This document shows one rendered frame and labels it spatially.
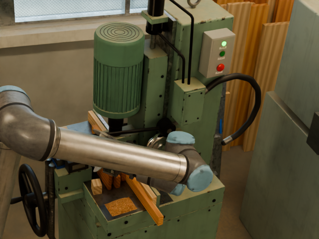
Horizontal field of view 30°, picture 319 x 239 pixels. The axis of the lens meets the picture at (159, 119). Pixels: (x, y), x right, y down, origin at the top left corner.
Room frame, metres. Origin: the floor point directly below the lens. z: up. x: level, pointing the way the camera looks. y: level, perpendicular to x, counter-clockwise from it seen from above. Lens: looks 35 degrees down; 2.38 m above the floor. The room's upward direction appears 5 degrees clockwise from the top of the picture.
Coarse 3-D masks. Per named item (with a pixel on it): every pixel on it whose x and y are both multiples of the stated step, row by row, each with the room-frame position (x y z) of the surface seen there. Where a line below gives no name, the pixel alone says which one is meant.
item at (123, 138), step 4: (124, 128) 1.86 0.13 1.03; (128, 128) 1.87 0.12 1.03; (132, 128) 1.87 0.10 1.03; (120, 136) 1.81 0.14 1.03; (124, 136) 1.81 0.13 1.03; (128, 136) 1.81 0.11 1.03; (132, 136) 1.82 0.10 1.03; (136, 136) 1.83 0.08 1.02; (120, 140) 1.79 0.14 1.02; (124, 140) 1.80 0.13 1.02; (136, 140) 1.83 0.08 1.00
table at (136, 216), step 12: (84, 132) 1.99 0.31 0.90; (72, 192) 1.65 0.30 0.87; (84, 192) 1.65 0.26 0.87; (108, 192) 1.63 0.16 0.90; (120, 192) 1.64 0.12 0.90; (132, 192) 1.64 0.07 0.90; (96, 204) 1.56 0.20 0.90; (96, 216) 1.56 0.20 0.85; (108, 216) 1.51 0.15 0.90; (120, 216) 1.51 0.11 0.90; (132, 216) 1.53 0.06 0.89; (144, 216) 1.55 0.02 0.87; (108, 228) 1.48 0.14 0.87; (120, 228) 1.50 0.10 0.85
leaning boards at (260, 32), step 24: (216, 0) 3.27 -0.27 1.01; (240, 0) 3.32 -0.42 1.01; (264, 0) 3.42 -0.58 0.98; (288, 0) 3.38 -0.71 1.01; (240, 24) 3.18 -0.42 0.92; (264, 24) 3.22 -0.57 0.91; (288, 24) 3.26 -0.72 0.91; (240, 48) 3.18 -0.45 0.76; (264, 48) 3.20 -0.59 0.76; (240, 72) 3.18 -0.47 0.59; (264, 72) 3.20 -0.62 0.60; (240, 96) 3.22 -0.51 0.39; (264, 96) 3.20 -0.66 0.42; (240, 120) 3.22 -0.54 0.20; (240, 144) 3.22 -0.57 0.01
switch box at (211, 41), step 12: (204, 36) 1.86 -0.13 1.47; (216, 36) 1.84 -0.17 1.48; (228, 36) 1.85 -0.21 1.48; (204, 48) 1.85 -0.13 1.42; (216, 48) 1.83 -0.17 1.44; (228, 48) 1.85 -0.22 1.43; (204, 60) 1.84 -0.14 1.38; (216, 60) 1.83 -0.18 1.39; (228, 60) 1.86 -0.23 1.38; (204, 72) 1.83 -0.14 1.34; (228, 72) 1.86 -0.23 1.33
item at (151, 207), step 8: (96, 128) 1.97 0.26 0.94; (128, 176) 1.69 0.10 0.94; (136, 184) 1.64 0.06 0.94; (136, 192) 1.63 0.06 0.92; (144, 192) 1.61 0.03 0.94; (144, 200) 1.57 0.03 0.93; (152, 208) 1.53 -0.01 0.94; (152, 216) 1.52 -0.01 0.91; (160, 216) 1.49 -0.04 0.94; (160, 224) 1.49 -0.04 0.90
